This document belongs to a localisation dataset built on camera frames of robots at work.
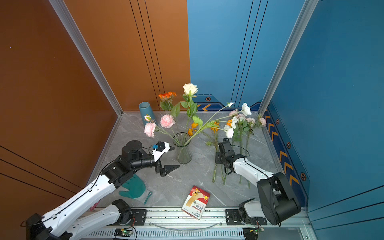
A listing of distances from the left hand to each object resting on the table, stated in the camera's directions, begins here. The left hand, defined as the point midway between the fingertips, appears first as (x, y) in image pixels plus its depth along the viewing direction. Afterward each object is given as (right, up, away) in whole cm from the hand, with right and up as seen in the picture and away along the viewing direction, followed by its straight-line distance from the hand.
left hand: (176, 155), depth 68 cm
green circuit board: (-25, -37, +2) cm, 45 cm away
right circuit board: (+36, -38, +2) cm, 52 cm away
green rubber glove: (-24, -20, +14) cm, 35 cm away
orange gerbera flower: (-5, +24, +9) cm, 26 cm away
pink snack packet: (-24, -13, -20) cm, 33 cm away
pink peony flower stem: (-5, +16, +5) cm, 18 cm away
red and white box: (+9, -26, +6) cm, 28 cm away
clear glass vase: (+1, +6, +15) cm, 16 cm away
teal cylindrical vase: (-24, +24, +27) cm, 44 cm away
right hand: (+23, -6, +23) cm, 33 cm away
